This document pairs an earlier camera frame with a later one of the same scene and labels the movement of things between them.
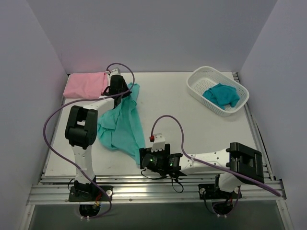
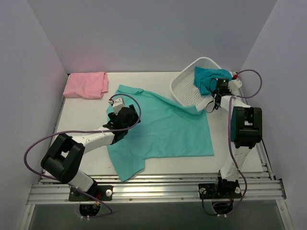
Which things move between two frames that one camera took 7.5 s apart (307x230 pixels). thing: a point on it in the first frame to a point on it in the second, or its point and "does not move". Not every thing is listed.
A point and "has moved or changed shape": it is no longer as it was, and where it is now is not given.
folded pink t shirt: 86,85 does not move
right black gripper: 143,154 to 216,96
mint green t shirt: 120,127 has moved or changed shape
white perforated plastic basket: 204,77 to 183,89
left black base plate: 90,193 does not move
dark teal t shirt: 222,95 has moved or changed shape
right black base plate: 209,191 does not move
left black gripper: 117,91 to 111,123
